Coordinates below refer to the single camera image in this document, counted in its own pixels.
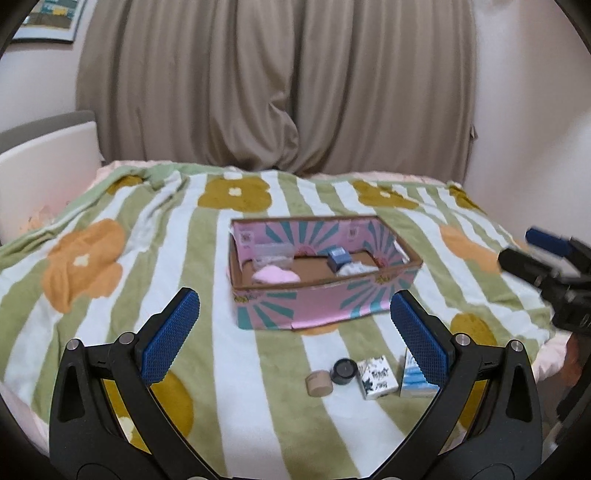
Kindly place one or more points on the white padded headboard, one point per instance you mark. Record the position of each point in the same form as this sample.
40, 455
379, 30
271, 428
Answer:
46, 166

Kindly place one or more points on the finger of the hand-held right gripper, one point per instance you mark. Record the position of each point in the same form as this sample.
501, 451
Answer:
549, 239
524, 264

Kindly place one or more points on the blue and white carton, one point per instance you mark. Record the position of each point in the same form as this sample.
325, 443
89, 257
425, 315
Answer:
411, 384

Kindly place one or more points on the pink printed cardboard box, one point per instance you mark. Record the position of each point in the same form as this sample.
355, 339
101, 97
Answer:
323, 300

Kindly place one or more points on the white floral tissue pack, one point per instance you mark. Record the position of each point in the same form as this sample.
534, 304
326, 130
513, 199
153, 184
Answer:
377, 376

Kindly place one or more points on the small blue box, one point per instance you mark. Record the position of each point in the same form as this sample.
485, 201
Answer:
338, 259

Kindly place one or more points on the pink cloth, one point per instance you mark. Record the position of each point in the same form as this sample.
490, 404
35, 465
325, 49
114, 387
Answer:
277, 275

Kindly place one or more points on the striped floral blanket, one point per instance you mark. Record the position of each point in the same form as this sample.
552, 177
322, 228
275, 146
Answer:
184, 240

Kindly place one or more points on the white patterned sock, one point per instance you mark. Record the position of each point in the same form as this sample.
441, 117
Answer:
358, 269

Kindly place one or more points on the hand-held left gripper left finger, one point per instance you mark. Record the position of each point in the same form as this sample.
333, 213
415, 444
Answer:
171, 337

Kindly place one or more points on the beige curtain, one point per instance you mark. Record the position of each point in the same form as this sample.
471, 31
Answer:
277, 83

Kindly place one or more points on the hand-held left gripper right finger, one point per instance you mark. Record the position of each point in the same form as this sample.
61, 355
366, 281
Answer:
420, 339

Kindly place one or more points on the framed wall poster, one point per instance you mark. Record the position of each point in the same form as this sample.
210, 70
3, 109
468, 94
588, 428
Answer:
51, 18

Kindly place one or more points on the clear plastic container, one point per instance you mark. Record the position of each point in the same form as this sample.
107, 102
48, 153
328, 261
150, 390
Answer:
272, 254

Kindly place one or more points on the small black jar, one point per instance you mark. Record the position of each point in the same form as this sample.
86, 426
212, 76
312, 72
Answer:
344, 371

